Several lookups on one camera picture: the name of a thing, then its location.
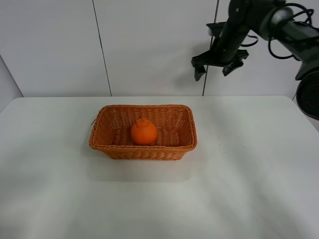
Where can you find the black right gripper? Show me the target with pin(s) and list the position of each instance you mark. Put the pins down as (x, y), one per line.
(243, 16)

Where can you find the orange wicker basket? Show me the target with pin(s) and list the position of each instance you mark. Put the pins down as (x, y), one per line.
(176, 132)

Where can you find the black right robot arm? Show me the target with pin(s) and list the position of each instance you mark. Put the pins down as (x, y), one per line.
(289, 31)

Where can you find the orange with stem knob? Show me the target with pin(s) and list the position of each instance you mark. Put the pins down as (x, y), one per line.
(144, 132)

